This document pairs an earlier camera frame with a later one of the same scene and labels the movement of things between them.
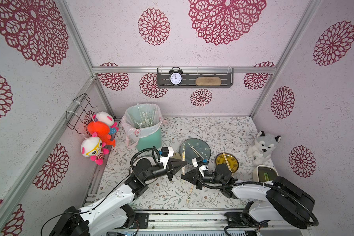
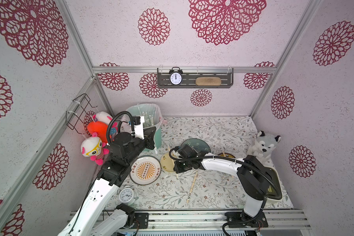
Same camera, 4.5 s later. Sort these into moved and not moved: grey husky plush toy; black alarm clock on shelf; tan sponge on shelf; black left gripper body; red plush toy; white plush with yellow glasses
Moved: black left gripper body
Not moved: white plush with yellow glasses; black alarm clock on shelf; tan sponge on shelf; grey husky plush toy; red plush toy
